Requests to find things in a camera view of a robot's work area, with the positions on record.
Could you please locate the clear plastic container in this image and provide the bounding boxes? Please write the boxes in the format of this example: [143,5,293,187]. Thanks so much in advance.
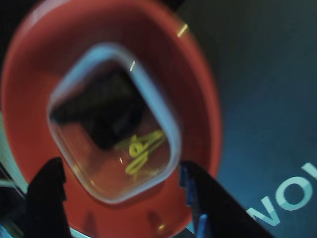
[46,42,183,205]

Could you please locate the black gripper finger with blue pads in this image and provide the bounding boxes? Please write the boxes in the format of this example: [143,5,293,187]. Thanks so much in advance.
[178,160,273,238]

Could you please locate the red bowl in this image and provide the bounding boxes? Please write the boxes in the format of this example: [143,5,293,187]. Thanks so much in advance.
[0,0,222,236]

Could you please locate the grey WOWROBO mat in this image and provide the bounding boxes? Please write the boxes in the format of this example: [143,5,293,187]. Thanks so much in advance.
[173,0,317,238]

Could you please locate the yellow wire paper clip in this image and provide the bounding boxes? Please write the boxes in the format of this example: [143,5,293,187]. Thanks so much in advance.
[118,130,166,179]

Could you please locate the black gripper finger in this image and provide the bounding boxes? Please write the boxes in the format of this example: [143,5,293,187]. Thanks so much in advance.
[24,157,72,238]

